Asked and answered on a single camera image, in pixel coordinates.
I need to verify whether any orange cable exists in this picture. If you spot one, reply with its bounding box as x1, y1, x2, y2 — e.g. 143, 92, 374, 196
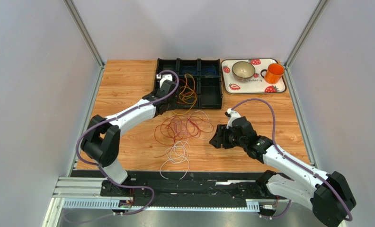
176, 79, 198, 105

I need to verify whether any blue cable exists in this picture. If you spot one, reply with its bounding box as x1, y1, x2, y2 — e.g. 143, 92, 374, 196
179, 64, 201, 76

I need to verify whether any red cable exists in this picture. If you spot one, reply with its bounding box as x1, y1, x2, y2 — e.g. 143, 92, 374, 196
154, 112, 214, 158

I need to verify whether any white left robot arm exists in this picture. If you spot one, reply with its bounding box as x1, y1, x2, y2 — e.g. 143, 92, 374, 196
78, 80, 179, 184

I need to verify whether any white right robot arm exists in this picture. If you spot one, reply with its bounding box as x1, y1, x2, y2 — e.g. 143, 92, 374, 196
209, 117, 357, 227

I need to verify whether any black compartment organizer tray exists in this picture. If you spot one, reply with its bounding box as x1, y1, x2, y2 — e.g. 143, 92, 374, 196
154, 58, 223, 109

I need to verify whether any strawberry print serving tray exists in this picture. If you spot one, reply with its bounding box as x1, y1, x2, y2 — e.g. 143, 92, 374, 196
221, 58, 287, 95

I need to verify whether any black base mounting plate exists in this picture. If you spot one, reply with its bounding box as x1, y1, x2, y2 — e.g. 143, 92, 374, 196
71, 170, 289, 209

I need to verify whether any beige ceramic bowl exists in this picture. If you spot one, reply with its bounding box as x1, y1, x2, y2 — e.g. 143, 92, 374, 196
232, 61, 256, 82

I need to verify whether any orange mug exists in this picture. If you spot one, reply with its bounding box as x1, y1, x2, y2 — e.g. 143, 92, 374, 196
260, 63, 285, 84

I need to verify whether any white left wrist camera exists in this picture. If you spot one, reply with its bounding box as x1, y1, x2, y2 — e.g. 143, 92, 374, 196
156, 74, 173, 88

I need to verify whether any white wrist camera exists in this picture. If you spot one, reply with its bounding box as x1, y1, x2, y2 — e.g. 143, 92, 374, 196
225, 108, 241, 129
156, 74, 173, 88

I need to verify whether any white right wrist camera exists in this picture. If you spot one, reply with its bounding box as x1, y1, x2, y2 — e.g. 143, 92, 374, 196
225, 108, 241, 129

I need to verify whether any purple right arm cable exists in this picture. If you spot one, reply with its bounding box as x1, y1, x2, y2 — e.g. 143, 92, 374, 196
230, 98, 354, 222

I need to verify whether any white cable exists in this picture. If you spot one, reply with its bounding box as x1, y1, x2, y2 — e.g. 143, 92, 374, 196
159, 110, 214, 181

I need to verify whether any aluminium corner frame post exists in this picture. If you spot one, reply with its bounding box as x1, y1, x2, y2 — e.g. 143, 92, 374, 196
63, 0, 105, 68

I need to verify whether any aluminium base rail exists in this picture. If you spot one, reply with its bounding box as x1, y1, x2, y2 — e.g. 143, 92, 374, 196
52, 176, 338, 212

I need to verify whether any right aluminium corner post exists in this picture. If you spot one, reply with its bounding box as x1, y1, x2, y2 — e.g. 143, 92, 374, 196
284, 0, 329, 68

